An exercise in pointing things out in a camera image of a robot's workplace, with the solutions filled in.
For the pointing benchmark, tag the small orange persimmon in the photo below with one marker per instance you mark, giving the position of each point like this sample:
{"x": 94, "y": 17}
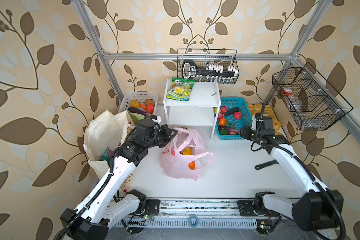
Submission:
{"x": 222, "y": 122}

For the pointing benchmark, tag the red apple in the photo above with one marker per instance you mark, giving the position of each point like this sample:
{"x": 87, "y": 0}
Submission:
{"x": 238, "y": 115}
{"x": 223, "y": 109}
{"x": 220, "y": 116}

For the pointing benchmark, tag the teal red snack bag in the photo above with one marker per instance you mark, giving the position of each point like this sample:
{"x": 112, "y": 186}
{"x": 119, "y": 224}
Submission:
{"x": 107, "y": 156}

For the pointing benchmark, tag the teal plastic fruit basket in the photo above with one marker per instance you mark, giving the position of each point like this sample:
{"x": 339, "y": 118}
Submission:
{"x": 231, "y": 121}

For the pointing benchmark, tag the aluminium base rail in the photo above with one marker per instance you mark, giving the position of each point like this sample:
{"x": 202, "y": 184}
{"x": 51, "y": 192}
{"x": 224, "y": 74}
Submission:
{"x": 201, "y": 214}

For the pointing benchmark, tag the purple eggplant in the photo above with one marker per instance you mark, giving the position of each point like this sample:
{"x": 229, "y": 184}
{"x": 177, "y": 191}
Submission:
{"x": 138, "y": 111}

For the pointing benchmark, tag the yellow green snack bag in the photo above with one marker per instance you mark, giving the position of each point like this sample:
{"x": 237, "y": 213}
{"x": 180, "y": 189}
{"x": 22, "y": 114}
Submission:
{"x": 180, "y": 89}

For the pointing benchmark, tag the yellow pear fruit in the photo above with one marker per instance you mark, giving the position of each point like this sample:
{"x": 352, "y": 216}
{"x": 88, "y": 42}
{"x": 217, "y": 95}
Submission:
{"x": 187, "y": 152}

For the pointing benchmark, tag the plastic bottle red cap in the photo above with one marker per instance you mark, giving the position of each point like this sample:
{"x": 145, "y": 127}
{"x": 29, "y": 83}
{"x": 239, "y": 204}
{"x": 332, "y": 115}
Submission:
{"x": 294, "y": 104}

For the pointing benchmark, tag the pink plastic grocery bag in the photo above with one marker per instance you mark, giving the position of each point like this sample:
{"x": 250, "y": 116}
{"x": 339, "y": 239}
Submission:
{"x": 176, "y": 165}

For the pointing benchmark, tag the white plastic vegetable basket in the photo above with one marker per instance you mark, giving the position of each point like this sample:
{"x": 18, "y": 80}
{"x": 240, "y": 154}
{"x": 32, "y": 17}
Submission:
{"x": 141, "y": 104}

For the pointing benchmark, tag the red tomato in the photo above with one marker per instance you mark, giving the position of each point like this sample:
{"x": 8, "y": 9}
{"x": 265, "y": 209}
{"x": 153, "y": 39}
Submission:
{"x": 150, "y": 108}

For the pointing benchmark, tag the black wire basket wall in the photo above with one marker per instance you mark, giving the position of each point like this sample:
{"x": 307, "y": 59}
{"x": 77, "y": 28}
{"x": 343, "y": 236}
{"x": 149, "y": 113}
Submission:
{"x": 208, "y": 65}
{"x": 323, "y": 104}

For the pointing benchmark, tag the orange fruit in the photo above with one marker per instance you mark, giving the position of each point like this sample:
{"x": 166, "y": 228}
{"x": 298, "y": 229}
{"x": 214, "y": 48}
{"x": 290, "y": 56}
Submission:
{"x": 192, "y": 165}

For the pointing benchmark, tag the green tape dispenser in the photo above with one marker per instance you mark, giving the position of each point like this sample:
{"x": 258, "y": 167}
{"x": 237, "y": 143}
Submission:
{"x": 267, "y": 164}

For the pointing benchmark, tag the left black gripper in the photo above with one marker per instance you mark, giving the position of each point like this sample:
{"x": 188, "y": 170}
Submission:
{"x": 164, "y": 129}

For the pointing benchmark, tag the black wire basket right wall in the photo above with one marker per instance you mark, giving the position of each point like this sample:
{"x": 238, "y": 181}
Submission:
{"x": 323, "y": 104}

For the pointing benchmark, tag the brown potato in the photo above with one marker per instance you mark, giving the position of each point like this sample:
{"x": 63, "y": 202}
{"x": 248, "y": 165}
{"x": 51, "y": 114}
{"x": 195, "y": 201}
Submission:
{"x": 135, "y": 104}

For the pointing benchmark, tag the cream canvas tote bag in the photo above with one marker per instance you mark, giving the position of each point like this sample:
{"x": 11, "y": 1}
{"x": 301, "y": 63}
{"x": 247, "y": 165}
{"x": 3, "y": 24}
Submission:
{"x": 106, "y": 132}

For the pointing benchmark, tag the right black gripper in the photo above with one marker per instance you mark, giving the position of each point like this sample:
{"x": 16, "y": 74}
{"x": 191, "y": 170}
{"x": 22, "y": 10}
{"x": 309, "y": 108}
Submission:
{"x": 244, "y": 132}

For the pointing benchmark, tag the black wire basket back wall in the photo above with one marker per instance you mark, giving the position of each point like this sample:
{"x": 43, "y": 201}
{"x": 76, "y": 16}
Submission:
{"x": 208, "y": 65}

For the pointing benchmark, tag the white two-tier shelf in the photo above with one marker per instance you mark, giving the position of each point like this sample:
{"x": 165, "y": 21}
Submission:
{"x": 198, "y": 111}

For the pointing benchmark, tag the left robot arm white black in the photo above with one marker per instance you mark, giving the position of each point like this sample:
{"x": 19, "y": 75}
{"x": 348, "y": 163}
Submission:
{"x": 94, "y": 216}

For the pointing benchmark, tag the white bread tray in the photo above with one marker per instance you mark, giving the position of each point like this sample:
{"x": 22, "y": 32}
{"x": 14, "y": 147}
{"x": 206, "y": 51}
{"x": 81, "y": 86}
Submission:
{"x": 269, "y": 112}

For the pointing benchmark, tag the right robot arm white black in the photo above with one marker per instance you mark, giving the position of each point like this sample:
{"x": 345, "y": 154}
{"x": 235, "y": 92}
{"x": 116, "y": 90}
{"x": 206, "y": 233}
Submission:
{"x": 317, "y": 207}

